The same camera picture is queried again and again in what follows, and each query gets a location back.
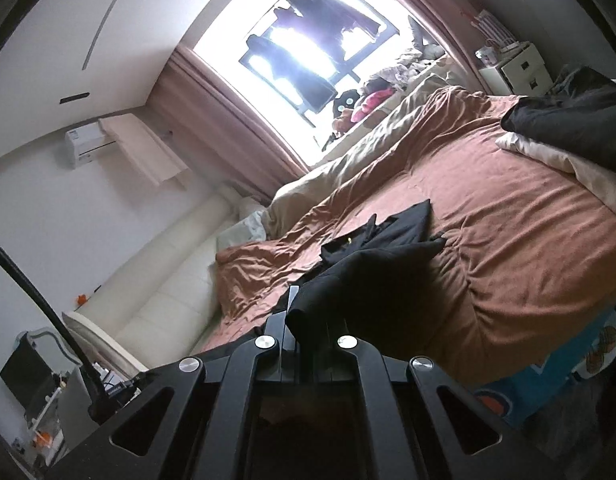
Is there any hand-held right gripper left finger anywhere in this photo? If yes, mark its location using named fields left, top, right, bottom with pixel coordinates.
left=48, top=284, right=305, bottom=480

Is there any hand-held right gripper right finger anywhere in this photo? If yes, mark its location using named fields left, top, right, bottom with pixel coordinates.
left=306, top=310, right=556, bottom=480

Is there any black t-shirt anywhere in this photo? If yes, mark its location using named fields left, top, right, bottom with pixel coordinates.
left=260, top=199, right=447, bottom=357

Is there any pile of clothes on sill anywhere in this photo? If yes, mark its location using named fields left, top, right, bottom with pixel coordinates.
left=367, top=55, right=425, bottom=92

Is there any pale pillow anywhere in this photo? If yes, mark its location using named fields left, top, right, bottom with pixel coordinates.
left=215, top=195, right=269, bottom=252

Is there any cream padded headboard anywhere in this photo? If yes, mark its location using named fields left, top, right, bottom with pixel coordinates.
left=63, top=195, right=249, bottom=361

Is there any beige duvet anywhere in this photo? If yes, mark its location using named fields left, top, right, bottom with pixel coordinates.
left=263, top=55, right=483, bottom=241

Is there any bed with brown sheet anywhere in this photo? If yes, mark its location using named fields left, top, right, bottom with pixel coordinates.
left=188, top=85, right=616, bottom=388

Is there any pink curtain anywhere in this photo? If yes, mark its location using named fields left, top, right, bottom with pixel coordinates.
left=343, top=0, right=488, bottom=72
left=150, top=45, right=315, bottom=202

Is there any cream cloth cover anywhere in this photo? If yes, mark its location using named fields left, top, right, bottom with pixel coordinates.
left=98, top=114, right=191, bottom=187

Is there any black plush toy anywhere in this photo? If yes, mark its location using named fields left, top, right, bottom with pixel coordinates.
left=333, top=89, right=361, bottom=117

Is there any pink cushion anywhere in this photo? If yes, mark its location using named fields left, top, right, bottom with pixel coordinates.
left=355, top=87, right=397, bottom=116

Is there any small dark hanging garment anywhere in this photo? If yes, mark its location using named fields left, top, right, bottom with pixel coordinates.
left=240, top=35, right=335, bottom=113

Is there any black monitor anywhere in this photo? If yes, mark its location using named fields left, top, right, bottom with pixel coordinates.
left=0, top=344, right=57, bottom=409

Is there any folded cream blanket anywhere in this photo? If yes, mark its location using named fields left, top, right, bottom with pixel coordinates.
left=495, top=132, right=616, bottom=217

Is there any grey plush toy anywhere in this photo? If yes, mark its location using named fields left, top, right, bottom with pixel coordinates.
left=407, top=15, right=447, bottom=62

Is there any large black hanging garment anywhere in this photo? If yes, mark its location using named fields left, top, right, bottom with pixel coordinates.
left=274, top=0, right=383, bottom=50

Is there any white nightstand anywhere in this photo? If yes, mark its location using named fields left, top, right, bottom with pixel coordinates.
left=478, top=42, right=554, bottom=96

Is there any folded black garment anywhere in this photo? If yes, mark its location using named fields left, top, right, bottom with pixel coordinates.
left=502, top=66, right=616, bottom=179

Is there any white rack with sticks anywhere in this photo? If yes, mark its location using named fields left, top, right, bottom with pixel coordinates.
left=474, top=9, right=514, bottom=57

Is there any black cable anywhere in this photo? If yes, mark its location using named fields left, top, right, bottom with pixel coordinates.
left=0, top=235, right=115, bottom=422

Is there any wall air conditioner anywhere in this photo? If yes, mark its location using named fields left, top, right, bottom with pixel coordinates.
left=64, top=120, right=120, bottom=169

